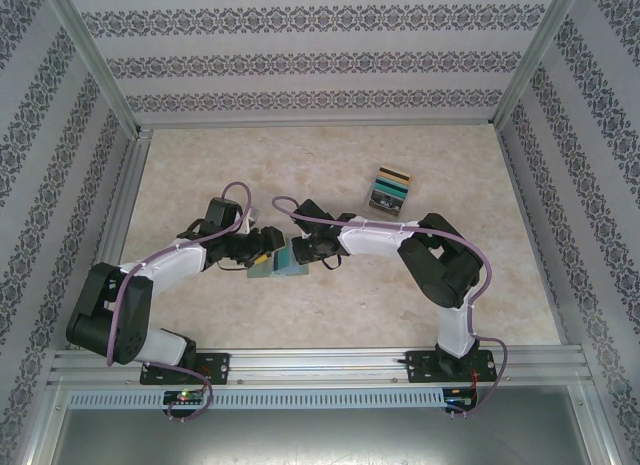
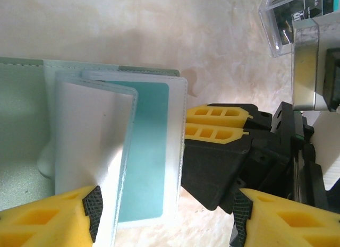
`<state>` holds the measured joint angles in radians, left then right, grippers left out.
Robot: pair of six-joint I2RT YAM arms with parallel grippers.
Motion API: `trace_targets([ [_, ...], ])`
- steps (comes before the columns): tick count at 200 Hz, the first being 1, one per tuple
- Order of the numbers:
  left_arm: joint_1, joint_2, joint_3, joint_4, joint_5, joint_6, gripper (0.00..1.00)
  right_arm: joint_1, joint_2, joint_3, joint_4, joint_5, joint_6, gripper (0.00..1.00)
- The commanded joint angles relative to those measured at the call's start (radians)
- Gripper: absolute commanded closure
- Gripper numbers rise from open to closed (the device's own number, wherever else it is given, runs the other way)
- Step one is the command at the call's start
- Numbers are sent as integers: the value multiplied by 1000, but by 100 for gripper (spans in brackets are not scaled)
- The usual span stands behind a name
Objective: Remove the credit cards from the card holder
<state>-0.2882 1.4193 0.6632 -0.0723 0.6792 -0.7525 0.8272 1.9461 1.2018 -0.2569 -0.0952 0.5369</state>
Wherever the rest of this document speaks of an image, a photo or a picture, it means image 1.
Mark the green leather card holder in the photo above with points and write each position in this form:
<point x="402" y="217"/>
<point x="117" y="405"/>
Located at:
<point x="300" y="271"/>

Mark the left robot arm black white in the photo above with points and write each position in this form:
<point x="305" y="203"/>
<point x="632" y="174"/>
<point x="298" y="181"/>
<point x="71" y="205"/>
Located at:
<point x="170" y="262"/>

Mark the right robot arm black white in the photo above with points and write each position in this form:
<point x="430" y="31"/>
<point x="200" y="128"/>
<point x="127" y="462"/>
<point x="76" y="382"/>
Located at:
<point x="375" y="237"/>

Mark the black card white print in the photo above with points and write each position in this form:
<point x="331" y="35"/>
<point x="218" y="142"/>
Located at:
<point x="385" y="203"/>

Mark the teal card black stripe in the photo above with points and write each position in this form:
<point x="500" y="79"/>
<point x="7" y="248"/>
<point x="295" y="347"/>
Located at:
<point x="392" y="187"/>

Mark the left circuit board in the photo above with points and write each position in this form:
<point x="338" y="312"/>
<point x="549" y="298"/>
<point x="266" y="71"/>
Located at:
<point x="182" y="397"/>

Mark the circuit board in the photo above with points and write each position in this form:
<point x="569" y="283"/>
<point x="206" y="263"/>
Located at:
<point x="460" y="402"/>
<point x="182" y="397"/>

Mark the grey metal sheet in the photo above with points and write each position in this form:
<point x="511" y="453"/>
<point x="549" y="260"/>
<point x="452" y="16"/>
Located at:
<point x="320" y="435"/>

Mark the right circuit board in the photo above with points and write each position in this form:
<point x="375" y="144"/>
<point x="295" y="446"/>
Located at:
<point x="460" y="402"/>

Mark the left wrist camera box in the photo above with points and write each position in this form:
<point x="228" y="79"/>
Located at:
<point x="254" y="219"/>

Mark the thin aluminium wall rail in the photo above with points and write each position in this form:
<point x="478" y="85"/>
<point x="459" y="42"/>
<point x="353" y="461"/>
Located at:
<point x="320" y="124"/>

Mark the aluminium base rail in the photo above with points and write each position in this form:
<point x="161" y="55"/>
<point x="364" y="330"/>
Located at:
<point x="320" y="365"/>

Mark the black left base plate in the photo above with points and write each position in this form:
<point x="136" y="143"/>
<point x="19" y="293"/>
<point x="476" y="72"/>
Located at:
<point x="217" y="367"/>

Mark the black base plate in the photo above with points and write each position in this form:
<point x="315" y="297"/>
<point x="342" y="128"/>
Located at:
<point x="217" y="367"/>
<point x="420" y="367"/>

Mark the aluminium side rail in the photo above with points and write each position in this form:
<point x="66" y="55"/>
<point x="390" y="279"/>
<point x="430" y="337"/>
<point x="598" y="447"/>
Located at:
<point x="512" y="185"/>
<point x="127" y="185"/>

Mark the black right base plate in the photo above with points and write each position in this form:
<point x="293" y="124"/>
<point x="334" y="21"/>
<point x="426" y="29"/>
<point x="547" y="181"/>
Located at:
<point x="420" y="367"/>

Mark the aluminium corner post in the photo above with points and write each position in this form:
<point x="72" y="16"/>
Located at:
<point x="100" y="60"/>
<point x="532" y="60"/>

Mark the aluminium frame beam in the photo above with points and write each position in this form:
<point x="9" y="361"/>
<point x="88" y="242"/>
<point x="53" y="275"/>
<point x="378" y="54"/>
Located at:
<point x="40" y="425"/>
<point x="597" y="425"/>

